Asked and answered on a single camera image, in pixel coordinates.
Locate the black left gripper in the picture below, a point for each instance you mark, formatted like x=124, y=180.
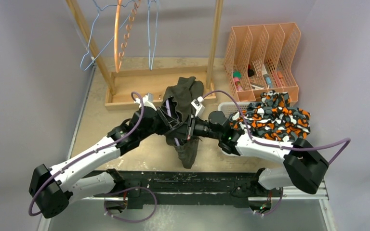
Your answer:
x=167, y=122

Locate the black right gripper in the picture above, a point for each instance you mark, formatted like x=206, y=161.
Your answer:
x=192, y=121

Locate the purple plastic hanger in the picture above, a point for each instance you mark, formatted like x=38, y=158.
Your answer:
x=167, y=104

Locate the olive green shorts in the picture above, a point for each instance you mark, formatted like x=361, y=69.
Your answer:
x=177, y=103

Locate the orange camouflage shorts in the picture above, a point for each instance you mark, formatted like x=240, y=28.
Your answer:
x=273, y=118

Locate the light blue wire hanger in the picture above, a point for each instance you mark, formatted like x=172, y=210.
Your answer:
x=100, y=16

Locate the orange plastic hanger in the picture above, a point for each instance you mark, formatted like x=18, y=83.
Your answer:
x=120, y=47

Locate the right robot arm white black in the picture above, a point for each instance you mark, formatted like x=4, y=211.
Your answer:
x=302, y=165

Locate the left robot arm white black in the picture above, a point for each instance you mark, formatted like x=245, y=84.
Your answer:
x=51, y=188

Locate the wooden clothes rack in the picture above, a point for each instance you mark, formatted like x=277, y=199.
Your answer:
x=120, y=82

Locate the items in file organizer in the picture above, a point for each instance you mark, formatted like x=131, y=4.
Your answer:
x=256, y=76

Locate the orange plastic file organizer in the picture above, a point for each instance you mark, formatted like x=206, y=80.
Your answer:
x=276, y=44

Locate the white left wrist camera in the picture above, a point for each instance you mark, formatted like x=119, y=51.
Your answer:
x=147, y=101

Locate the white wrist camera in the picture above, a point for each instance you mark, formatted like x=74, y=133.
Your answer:
x=147, y=101
x=198, y=106

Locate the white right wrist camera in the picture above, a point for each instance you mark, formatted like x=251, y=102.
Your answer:
x=198, y=106

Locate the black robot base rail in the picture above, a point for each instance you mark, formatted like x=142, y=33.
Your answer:
x=238, y=189

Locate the aluminium frame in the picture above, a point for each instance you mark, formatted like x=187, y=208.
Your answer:
x=293, y=211

